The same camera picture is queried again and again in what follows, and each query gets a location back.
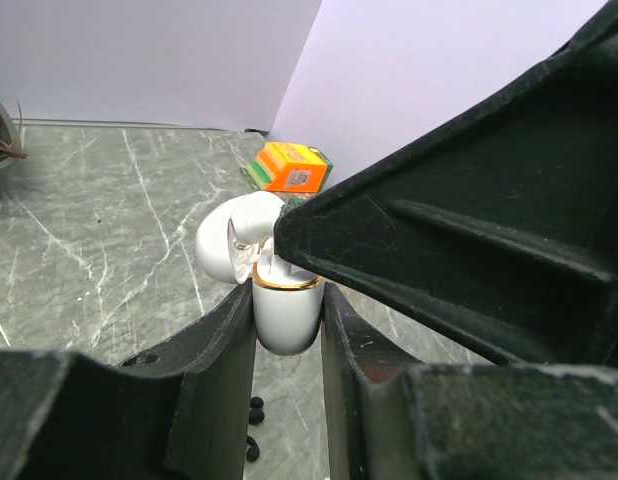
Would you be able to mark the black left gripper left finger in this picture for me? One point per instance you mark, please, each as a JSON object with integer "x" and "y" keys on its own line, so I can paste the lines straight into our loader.
{"x": 177, "y": 410}

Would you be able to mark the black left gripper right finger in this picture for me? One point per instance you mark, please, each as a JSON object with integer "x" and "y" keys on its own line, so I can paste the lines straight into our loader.
{"x": 390, "y": 416}

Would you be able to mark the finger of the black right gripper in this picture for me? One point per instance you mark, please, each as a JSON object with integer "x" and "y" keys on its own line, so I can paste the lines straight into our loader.
{"x": 498, "y": 229}

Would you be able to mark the white earbud charging case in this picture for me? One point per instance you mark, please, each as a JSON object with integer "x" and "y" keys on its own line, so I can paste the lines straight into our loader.
{"x": 287, "y": 299}

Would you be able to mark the white earbud with blue light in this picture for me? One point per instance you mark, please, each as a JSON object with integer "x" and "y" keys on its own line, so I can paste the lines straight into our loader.
{"x": 254, "y": 217}

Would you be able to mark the black clip earbud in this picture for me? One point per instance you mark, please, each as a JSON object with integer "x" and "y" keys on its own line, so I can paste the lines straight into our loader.
{"x": 256, "y": 413}
{"x": 253, "y": 451}

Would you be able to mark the orange box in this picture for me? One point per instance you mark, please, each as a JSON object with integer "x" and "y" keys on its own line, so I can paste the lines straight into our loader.
{"x": 295, "y": 201}
{"x": 281, "y": 167}

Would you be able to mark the orange box back right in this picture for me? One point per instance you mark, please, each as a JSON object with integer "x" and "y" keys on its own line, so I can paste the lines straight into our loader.
{"x": 281, "y": 167}

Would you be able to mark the grey-green fruit tray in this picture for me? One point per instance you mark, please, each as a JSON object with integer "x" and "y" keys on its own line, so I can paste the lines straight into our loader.
{"x": 6, "y": 166}

